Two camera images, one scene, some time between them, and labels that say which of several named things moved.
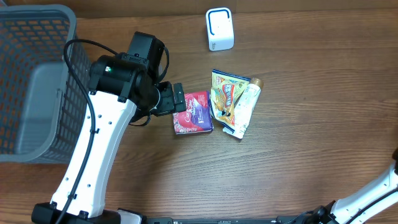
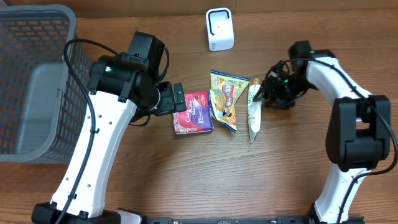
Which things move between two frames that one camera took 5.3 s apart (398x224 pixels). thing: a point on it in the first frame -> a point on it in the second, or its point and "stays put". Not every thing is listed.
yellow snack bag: (226, 89) stays put
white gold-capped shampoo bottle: (245, 107) -> (254, 108)
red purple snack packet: (197, 118) stays put
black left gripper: (170, 105) stays put
